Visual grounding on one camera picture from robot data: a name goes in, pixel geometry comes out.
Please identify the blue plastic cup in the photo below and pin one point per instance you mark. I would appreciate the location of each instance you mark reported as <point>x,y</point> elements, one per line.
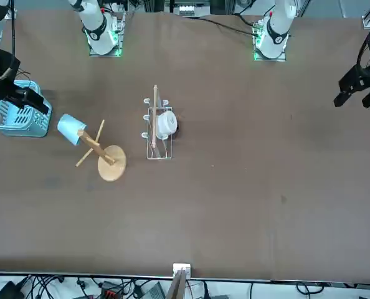
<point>69,127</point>

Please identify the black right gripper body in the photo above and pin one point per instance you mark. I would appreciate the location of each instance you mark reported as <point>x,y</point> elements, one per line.
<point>2,84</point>

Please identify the white cup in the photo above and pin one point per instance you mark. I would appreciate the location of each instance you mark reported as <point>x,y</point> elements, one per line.
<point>167,124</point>

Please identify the white power strip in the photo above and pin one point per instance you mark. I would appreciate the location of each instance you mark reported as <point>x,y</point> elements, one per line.
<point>186,10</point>

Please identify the camera mounting post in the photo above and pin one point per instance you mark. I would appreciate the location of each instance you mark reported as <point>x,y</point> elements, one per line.
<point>177,286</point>

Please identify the black power brick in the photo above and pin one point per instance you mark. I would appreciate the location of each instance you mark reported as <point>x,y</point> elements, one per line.
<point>7,289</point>

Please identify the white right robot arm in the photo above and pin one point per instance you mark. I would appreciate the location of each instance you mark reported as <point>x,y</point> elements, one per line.
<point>97,31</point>

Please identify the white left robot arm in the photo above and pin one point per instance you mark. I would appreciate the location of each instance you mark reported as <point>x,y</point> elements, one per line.
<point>277,28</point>

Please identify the blue plastic basket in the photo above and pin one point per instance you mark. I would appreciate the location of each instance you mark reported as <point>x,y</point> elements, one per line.
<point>23,126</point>

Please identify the wooden cup rack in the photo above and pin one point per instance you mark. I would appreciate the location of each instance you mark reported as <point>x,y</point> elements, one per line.
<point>111,168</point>

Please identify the power strip with red switches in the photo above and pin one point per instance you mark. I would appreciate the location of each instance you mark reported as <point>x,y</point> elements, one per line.
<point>111,291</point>

